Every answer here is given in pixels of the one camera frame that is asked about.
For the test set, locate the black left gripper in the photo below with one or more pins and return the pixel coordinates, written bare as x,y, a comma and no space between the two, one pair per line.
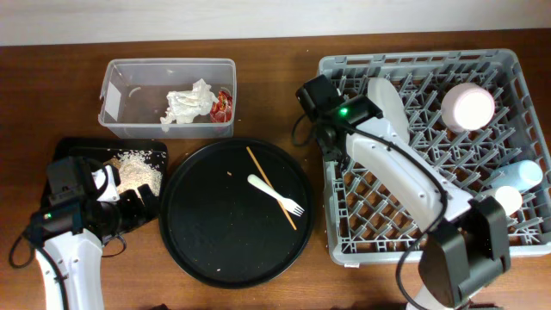
138,215

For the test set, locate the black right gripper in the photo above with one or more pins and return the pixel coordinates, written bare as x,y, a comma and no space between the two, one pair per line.
327,154

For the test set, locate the peanut shells and rice scraps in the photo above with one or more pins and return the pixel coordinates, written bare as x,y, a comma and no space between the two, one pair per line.
134,171

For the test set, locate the grey plate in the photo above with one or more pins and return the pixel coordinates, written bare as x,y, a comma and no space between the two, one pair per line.
382,92

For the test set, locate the wooden chopstick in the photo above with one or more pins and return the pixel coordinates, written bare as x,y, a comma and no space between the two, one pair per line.
267,181

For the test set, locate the white plastic fork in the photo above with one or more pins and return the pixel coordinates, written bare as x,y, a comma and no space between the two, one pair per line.
288,204

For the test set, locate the white tissue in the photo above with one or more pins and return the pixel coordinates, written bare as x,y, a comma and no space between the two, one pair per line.
184,106

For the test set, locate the red snack wrapper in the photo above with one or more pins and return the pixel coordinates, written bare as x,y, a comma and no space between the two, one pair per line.
221,111

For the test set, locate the pink bowl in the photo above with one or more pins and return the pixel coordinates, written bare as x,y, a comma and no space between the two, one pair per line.
467,107

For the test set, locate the white cup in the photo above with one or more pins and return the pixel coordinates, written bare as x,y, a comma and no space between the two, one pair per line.
508,197

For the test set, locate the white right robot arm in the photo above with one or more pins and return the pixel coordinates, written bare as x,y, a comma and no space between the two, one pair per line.
466,243

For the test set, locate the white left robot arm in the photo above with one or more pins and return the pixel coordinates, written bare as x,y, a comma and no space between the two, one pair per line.
82,212

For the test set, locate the clear plastic waste bin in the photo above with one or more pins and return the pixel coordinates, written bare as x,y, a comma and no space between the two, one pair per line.
134,96

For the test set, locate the black rectangular tray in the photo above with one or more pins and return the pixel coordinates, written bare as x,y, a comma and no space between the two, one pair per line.
103,150

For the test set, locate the round black serving tray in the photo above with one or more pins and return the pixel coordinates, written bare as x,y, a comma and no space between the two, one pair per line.
225,232

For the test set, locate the light blue cup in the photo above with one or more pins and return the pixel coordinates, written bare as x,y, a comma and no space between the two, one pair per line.
522,175

